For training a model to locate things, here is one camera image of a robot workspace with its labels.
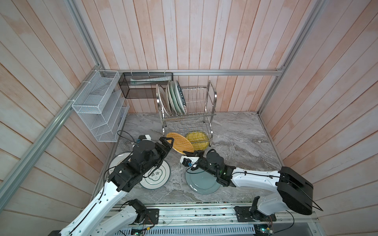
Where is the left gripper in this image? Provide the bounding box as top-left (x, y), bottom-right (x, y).
top-left (141, 136), bottom-right (174, 174)

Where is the orange woven bamboo plate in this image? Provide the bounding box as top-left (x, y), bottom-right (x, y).
top-left (166, 132), bottom-right (194, 154)

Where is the stainless steel dish rack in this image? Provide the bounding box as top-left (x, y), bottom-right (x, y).
top-left (156, 81), bottom-right (217, 146)

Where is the white plate dark lettered rim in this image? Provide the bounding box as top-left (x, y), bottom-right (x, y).
top-left (176, 81), bottom-right (188, 115)

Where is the white plate orange sunburst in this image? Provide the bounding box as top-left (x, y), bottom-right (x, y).
top-left (157, 85), bottom-right (172, 117)

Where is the light green flower plate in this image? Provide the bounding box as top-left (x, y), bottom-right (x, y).
top-left (169, 81), bottom-right (184, 115)

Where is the cream plate with red flowers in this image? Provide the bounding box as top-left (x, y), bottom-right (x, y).
top-left (165, 83), bottom-right (176, 116)

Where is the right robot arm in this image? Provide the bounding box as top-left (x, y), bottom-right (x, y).
top-left (180, 149), bottom-right (322, 222)

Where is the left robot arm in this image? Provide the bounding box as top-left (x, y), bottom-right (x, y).
top-left (50, 135), bottom-right (174, 236)

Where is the yellow green woven plate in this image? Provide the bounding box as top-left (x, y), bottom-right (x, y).
top-left (186, 131), bottom-right (210, 151)

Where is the white plate green clover outline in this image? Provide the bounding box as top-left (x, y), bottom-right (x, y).
top-left (140, 161), bottom-right (171, 190)

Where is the grey blue round plate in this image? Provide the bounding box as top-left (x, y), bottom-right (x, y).
top-left (185, 169), bottom-right (221, 195)

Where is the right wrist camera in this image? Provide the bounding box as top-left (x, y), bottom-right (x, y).
top-left (180, 156), bottom-right (199, 171)

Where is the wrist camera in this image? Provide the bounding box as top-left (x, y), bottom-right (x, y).
top-left (180, 156), bottom-right (199, 171)
top-left (138, 135), bottom-right (151, 141)

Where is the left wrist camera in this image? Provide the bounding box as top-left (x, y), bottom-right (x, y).
top-left (138, 135), bottom-right (151, 141)

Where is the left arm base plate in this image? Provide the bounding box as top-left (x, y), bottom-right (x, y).
top-left (134, 208), bottom-right (159, 225)

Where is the aluminium front rail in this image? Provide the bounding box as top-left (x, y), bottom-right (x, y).
top-left (100, 203), bottom-right (319, 226)

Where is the black wire wall basket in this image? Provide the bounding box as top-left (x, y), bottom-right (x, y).
top-left (118, 72), bottom-right (173, 99)

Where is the white wire mesh shelf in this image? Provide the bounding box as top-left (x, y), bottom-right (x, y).
top-left (72, 70), bottom-right (130, 143)

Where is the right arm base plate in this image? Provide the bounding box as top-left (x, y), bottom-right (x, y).
top-left (234, 206), bottom-right (277, 222)

